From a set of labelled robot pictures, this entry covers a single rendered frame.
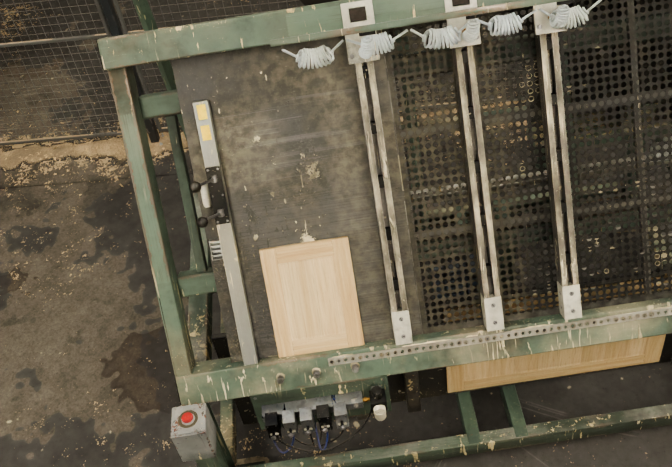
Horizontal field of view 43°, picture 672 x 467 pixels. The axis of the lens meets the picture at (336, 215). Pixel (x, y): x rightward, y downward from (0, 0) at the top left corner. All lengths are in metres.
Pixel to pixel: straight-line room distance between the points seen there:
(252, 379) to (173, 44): 1.20
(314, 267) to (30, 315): 2.23
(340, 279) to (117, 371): 1.73
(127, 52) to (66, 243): 2.46
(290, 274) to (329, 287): 0.15
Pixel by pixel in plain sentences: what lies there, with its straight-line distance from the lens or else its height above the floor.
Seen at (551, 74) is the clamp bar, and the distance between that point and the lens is 2.93.
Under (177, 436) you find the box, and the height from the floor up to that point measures 0.92.
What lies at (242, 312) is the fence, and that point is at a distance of 3.03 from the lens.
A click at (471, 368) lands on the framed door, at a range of 3.60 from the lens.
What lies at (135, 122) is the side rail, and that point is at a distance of 2.90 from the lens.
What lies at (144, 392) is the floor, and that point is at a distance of 4.29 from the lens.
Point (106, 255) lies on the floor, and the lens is 4.96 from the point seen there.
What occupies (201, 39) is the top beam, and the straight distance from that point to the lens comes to 2.78.
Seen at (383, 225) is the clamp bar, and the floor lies 1.30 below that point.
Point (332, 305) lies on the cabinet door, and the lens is 3.04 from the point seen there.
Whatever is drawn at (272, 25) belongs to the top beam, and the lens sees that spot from 2.76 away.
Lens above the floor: 3.39
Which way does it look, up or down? 45 degrees down
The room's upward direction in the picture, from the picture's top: 10 degrees counter-clockwise
